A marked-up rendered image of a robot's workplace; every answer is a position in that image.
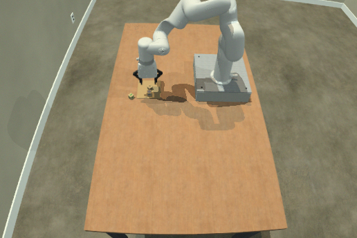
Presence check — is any tan flat mat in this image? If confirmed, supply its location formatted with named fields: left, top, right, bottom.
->
left=137, top=80, right=161, bottom=98

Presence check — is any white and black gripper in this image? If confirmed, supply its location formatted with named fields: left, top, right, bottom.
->
left=133, top=60, right=163, bottom=85

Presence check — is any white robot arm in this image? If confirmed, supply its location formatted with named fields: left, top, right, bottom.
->
left=136, top=0, right=245, bottom=85

